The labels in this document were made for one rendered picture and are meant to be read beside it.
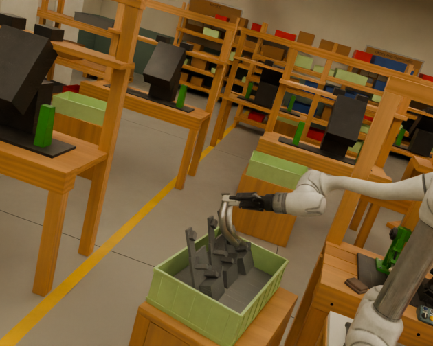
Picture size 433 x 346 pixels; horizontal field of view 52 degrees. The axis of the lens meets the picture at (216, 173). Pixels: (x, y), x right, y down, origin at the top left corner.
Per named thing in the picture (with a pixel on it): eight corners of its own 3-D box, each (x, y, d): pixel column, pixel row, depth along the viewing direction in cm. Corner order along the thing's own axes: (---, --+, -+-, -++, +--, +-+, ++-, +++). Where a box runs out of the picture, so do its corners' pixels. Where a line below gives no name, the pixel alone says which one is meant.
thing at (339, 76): (370, 171, 900) (415, 63, 830) (231, 127, 936) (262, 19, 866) (368, 165, 951) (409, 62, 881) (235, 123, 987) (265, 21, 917)
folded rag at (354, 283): (368, 292, 224) (370, 287, 223) (358, 294, 220) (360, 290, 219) (352, 281, 232) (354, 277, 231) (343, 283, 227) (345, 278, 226)
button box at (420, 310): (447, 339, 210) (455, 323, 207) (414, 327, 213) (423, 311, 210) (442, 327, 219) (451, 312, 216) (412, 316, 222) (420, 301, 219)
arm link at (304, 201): (286, 220, 184) (293, 204, 194) (324, 223, 177) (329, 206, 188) (283, 198, 179) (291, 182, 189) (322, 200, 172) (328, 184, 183)
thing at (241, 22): (269, 119, 1155) (296, 33, 1085) (162, 85, 1190) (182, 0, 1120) (271, 116, 1206) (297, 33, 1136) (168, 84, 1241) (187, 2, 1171)
